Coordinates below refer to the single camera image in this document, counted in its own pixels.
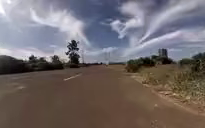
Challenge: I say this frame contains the tall building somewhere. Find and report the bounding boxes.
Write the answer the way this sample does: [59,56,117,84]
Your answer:
[157,48,169,60]

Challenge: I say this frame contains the tall lone tree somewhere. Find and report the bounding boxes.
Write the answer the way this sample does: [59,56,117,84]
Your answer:
[65,39,81,65]

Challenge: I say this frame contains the row of dark bushes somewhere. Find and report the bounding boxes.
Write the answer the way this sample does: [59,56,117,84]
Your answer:
[0,54,81,76]

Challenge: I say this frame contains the dry grass verge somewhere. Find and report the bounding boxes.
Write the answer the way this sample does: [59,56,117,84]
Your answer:
[123,62,205,115]

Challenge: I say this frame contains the green bushes on verge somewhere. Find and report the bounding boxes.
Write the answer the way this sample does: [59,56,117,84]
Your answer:
[124,50,205,74]

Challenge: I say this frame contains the reddish-brown asphalt road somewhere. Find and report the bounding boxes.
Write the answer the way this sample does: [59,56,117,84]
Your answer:
[0,64,205,128]

